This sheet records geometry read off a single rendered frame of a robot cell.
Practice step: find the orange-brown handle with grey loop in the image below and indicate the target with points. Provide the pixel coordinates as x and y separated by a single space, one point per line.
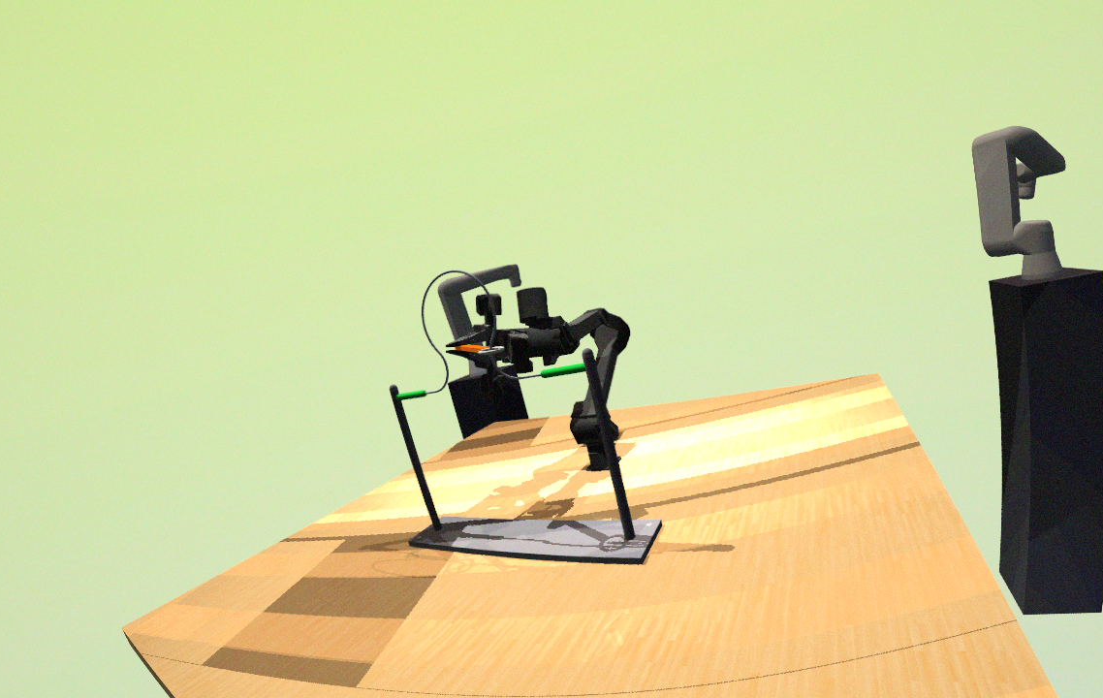
482 350

